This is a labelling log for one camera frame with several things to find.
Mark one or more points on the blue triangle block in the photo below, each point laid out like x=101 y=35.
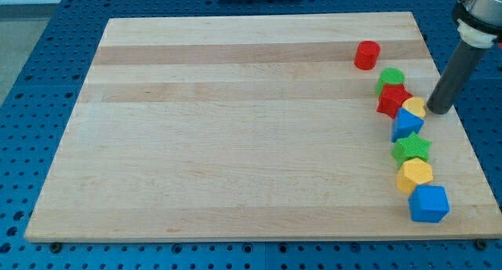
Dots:
x=404 y=124

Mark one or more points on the red cylinder block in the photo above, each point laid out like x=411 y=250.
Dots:
x=367 y=55

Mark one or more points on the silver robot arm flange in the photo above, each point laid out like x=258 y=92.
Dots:
x=478 y=23

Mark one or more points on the wooden board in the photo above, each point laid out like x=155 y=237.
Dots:
x=251 y=128

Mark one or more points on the red star block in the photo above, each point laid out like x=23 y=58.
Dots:
x=391 y=99

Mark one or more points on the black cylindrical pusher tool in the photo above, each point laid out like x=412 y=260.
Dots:
x=459 y=69

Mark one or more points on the yellow hexagon block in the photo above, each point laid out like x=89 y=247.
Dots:
x=413 y=172

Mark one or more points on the green star block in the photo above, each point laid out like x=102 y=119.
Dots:
x=411 y=147

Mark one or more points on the green cylinder block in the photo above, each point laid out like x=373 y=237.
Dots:
x=389 y=75

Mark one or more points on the blue cube block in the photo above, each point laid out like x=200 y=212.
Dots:
x=428 y=203

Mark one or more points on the yellow heart block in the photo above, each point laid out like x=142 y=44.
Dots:
x=416 y=106

